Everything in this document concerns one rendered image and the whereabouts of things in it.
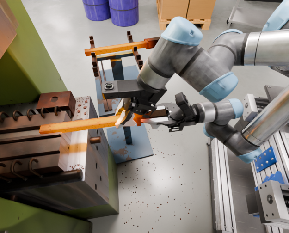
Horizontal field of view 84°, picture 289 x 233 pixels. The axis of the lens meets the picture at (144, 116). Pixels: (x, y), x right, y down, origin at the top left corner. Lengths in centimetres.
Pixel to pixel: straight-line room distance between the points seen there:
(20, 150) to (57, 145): 11
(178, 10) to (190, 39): 302
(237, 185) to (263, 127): 85
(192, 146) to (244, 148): 104
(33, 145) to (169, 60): 48
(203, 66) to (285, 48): 17
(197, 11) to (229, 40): 299
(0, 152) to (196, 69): 60
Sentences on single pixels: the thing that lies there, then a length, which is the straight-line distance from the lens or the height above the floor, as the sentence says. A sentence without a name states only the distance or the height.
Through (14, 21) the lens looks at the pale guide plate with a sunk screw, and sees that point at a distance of 77.
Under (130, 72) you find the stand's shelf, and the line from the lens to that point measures 116.
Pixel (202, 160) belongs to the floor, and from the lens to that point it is 165.
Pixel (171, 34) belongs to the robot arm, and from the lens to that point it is 36.
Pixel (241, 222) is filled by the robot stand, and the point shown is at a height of 21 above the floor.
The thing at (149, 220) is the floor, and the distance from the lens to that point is 145.
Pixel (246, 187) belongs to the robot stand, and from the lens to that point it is 147.
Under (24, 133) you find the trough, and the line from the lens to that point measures 67.
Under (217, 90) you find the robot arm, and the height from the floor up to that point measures 121.
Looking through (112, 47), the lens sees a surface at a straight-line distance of 89.
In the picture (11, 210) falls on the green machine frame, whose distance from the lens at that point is 66.
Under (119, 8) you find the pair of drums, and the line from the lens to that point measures 344.
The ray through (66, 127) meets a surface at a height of 101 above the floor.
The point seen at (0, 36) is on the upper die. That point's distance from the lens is 44.
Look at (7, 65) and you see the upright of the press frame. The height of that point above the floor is 110.
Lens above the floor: 145
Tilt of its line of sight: 53 degrees down
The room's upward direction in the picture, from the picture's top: straight up
